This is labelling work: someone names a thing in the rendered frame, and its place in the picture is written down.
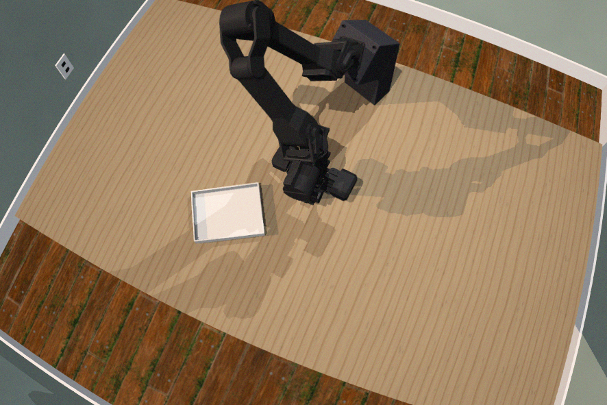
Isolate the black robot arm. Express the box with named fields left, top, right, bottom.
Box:
left=219, top=0, right=364, bottom=205

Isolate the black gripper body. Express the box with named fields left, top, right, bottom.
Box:
left=272, top=148, right=358, bottom=201

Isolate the white tray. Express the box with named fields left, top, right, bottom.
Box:
left=191, top=183, right=265, bottom=243

